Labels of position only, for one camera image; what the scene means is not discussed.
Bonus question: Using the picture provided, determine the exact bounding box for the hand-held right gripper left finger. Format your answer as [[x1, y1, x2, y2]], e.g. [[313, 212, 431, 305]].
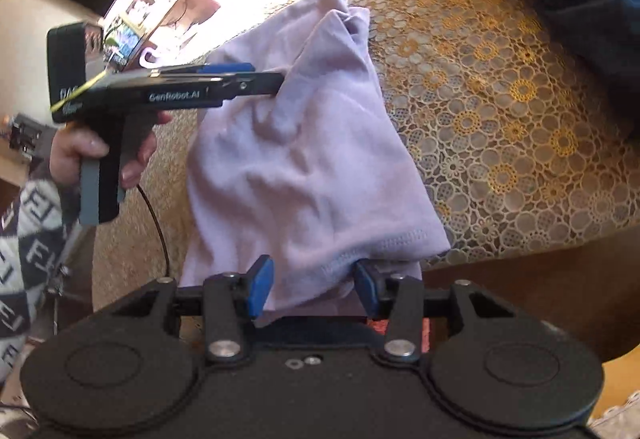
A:
[[112, 255, 276, 365]]

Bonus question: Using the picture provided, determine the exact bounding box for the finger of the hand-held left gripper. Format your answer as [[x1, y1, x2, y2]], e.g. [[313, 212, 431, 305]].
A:
[[220, 72, 287, 99], [152, 62, 257, 79]]

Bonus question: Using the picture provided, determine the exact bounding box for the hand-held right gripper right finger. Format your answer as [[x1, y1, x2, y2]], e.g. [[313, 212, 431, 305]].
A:
[[353, 259, 516, 365]]

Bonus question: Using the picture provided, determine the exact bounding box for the lilac long-sleeve shirt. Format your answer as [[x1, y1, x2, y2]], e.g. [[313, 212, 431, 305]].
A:
[[177, 0, 454, 318]]

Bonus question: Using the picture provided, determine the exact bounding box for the person's left forearm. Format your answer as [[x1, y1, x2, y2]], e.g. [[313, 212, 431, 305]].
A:
[[0, 172, 84, 381]]

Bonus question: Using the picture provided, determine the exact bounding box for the person's left hand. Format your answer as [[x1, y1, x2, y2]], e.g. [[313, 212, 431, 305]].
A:
[[50, 112, 174, 190]]

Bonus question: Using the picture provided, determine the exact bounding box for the blue framed picture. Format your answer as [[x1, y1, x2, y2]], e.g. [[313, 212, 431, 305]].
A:
[[102, 26, 142, 66]]

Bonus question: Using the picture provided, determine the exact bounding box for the yellow lace tablecloth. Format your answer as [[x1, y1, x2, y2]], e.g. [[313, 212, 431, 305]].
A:
[[90, 0, 640, 270]]

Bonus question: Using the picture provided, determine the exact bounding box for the black cable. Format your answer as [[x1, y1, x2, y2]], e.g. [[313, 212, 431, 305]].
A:
[[137, 183, 174, 278]]

